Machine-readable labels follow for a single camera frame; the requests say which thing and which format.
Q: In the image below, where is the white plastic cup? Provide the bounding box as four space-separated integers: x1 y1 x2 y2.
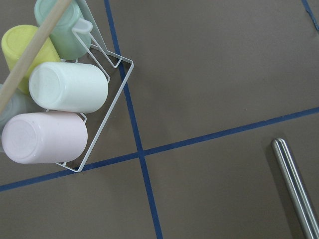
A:
29 62 108 114

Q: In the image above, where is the pink plastic cup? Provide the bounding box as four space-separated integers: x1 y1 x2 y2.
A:
1 111 88 164

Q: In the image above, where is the green plastic cup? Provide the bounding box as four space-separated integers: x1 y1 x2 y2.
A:
34 0 91 60

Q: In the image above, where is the white wire cup rack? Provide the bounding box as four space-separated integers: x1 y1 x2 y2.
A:
57 0 134 173

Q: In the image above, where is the wooden rack handle rod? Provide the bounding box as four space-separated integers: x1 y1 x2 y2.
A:
0 0 71 112

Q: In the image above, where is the grey plastic cup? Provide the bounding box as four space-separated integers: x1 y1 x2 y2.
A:
0 84 45 152

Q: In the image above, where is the steel muddler black tip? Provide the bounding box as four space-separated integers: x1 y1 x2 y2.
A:
272 138 319 239

